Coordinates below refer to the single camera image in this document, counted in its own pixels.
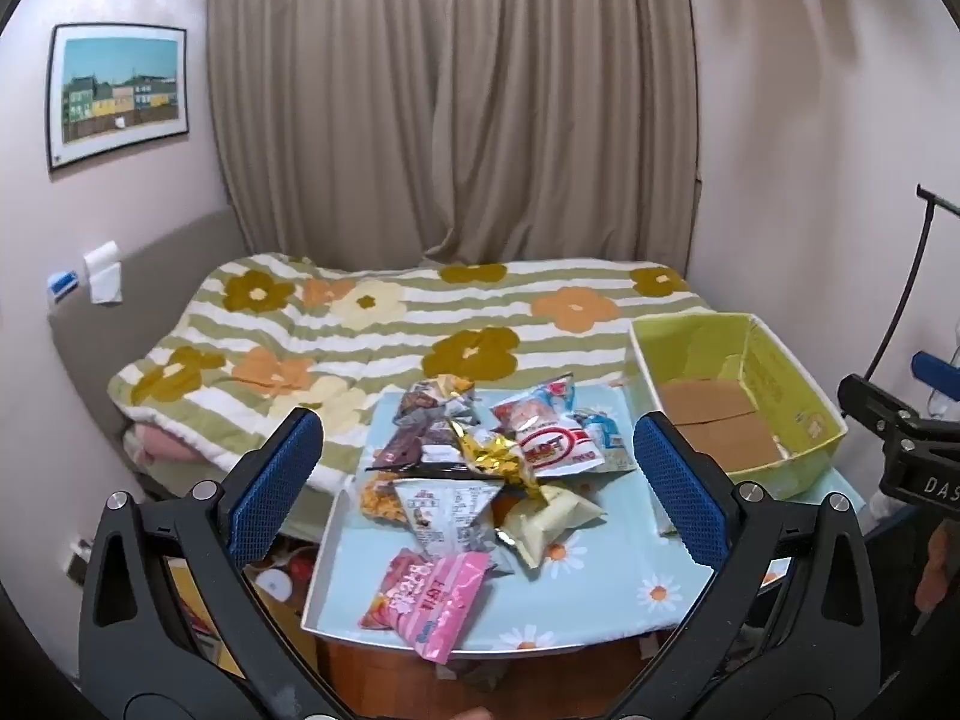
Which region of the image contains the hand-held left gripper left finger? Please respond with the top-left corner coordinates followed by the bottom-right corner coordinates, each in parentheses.
top-left (79, 406), bottom-right (353, 720)

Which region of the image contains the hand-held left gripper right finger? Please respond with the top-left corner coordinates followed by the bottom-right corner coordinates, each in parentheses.
top-left (600, 411), bottom-right (882, 720)

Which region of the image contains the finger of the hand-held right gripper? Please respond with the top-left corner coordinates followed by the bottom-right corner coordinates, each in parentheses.
top-left (838, 373), bottom-right (922, 441)
top-left (911, 351), bottom-right (960, 392)

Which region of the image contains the green cardboard box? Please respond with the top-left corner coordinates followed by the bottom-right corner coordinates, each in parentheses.
top-left (626, 313), bottom-right (848, 500)

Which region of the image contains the red white label snack packet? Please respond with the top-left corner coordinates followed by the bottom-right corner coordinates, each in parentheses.
top-left (517, 420), bottom-right (605, 477)

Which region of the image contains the brown snack packet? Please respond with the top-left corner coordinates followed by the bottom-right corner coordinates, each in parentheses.
top-left (371, 420), bottom-right (455, 470)

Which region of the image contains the black snack packet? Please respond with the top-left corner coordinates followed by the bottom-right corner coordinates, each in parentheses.
top-left (365, 463), bottom-right (488, 482)

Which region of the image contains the silver white snack packet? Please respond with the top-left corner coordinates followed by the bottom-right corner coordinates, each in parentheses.
top-left (394, 476), bottom-right (505, 563)

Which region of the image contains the gold foil snack packet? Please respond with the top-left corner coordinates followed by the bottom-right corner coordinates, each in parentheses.
top-left (450, 420), bottom-right (541, 500)

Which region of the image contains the blue white snack packet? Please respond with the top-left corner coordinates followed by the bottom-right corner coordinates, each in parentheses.
top-left (574, 406), bottom-right (635, 473)

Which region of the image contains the clear packet of yellow crackers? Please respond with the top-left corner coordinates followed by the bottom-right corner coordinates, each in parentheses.
top-left (358, 471), bottom-right (402, 522)

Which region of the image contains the pink cloth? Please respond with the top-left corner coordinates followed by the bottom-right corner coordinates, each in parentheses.
top-left (124, 424), bottom-right (218, 470)

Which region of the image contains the pale beige snack packet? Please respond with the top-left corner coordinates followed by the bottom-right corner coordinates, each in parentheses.
top-left (495, 484), bottom-right (607, 569)

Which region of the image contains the black curved rod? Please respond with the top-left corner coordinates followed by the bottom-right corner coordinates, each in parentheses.
top-left (862, 184), bottom-right (960, 383)

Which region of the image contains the flower print striped blanket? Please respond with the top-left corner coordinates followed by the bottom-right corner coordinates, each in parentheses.
top-left (107, 255), bottom-right (713, 496)

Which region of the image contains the grey crumpled snack packet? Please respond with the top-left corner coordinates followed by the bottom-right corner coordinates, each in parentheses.
top-left (395, 375), bottom-right (477, 428)

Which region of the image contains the pink snack packet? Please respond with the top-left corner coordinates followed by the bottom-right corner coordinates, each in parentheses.
top-left (358, 549), bottom-right (492, 665)

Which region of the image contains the taupe padded headboard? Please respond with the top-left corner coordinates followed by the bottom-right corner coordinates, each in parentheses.
top-left (46, 206), bottom-right (248, 496)

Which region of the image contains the white paper sheet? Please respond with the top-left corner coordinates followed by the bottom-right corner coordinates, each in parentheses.
top-left (82, 240), bottom-right (125, 306)

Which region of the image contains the small blue object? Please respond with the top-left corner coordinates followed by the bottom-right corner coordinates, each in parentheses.
top-left (46, 268), bottom-right (82, 308)

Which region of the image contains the beige curtain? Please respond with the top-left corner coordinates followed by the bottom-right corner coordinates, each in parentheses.
top-left (206, 0), bottom-right (702, 278)

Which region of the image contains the framed picture of houses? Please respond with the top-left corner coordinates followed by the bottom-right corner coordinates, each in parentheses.
top-left (46, 22), bottom-right (190, 173)

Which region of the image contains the wall socket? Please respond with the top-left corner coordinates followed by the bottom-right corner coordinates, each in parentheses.
top-left (66, 536), bottom-right (95, 586)

